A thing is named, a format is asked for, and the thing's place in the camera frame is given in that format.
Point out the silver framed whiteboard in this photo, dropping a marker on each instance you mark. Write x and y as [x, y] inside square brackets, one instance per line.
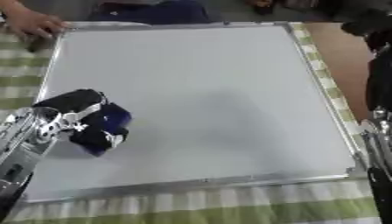
[204, 96]

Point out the person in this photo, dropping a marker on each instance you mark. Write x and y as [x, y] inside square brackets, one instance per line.
[153, 11]

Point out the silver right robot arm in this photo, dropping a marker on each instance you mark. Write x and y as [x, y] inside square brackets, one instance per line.
[380, 151]

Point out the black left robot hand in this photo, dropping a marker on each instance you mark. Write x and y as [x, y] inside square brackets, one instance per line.
[71, 100]

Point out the person's hand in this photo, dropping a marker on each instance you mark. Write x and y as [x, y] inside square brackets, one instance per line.
[31, 21]

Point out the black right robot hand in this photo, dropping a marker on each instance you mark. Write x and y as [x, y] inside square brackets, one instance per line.
[380, 81]

